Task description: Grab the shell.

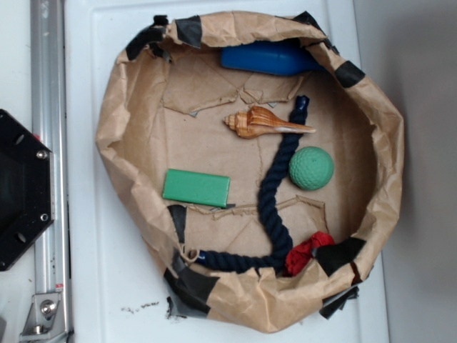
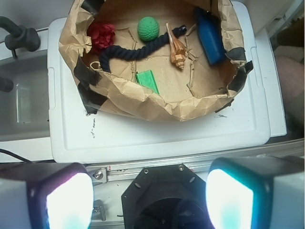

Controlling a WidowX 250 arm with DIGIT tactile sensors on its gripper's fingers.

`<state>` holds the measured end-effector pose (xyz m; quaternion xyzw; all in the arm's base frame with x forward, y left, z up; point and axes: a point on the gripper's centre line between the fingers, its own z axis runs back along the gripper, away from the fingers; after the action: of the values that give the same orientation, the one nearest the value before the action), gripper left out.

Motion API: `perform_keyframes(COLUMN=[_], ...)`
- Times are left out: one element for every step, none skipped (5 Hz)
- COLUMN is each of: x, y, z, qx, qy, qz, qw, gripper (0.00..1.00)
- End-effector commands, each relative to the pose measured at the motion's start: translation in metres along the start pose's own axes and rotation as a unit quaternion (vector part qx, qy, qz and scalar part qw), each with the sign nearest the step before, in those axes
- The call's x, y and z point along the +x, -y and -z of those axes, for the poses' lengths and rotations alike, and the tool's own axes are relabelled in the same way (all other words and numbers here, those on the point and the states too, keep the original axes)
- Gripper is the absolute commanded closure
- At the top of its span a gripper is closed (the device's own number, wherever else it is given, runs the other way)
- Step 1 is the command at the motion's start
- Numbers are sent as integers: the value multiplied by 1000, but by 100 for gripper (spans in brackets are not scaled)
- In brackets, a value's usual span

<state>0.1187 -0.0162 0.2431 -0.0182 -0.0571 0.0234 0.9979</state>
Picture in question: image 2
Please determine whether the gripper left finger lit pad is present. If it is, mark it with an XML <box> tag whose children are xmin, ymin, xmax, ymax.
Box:
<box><xmin>0</xmin><ymin>163</ymin><xmax>94</xmax><ymax>229</ymax></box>

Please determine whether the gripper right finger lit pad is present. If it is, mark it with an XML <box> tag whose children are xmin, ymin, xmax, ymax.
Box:
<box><xmin>205</xmin><ymin>156</ymin><xmax>305</xmax><ymax>229</ymax></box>

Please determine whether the orange spiral shell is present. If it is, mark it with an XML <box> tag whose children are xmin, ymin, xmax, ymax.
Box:
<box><xmin>166</xmin><ymin>22</ymin><xmax>186</xmax><ymax>70</ymax></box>

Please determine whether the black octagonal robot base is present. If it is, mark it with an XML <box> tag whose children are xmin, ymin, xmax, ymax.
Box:
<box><xmin>122</xmin><ymin>164</ymin><xmax>213</xmax><ymax>229</ymax></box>

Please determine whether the white plastic lid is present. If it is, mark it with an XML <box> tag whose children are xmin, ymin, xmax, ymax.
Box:
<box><xmin>47</xmin><ymin>1</ymin><xmax>271</xmax><ymax>164</ymax></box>

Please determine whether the white sink basin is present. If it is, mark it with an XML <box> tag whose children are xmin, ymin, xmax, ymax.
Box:
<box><xmin>0</xmin><ymin>50</ymin><xmax>50</xmax><ymax>142</ymax></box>

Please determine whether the brown paper bag tray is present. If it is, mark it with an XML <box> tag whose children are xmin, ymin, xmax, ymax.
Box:
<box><xmin>59</xmin><ymin>0</ymin><xmax>253</xmax><ymax>122</ymax></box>

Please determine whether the green rectangular block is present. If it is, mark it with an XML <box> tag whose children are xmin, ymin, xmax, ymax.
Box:
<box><xmin>136</xmin><ymin>70</ymin><xmax>159</xmax><ymax>94</ymax></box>

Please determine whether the grey faucet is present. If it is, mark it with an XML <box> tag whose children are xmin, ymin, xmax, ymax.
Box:
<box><xmin>0</xmin><ymin>16</ymin><xmax>41</xmax><ymax>59</ymax></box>

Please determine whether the red paper flower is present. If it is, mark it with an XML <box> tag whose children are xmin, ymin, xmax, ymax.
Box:
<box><xmin>87</xmin><ymin>22</ymin><xmax>115</xmax><ymax>55</ymax></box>

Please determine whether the blue plastic bottle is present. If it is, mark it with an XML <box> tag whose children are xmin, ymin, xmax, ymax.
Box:
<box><xmin>194</xmin><ymin>7</ymin><xmax>226</xmax><ymax>65</ymax></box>

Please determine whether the green dimpled ball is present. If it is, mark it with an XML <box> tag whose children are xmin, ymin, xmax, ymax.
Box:
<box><xmin>137</xmin><ymin>16</ymin><xmax>160</xmax><ymax>42</ymax></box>

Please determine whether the dark blue rope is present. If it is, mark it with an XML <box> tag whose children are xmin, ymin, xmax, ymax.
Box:
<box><xmin>98</xmin><ymin>24</ymin><xmax>188</xmax><ymax>73</ymax></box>

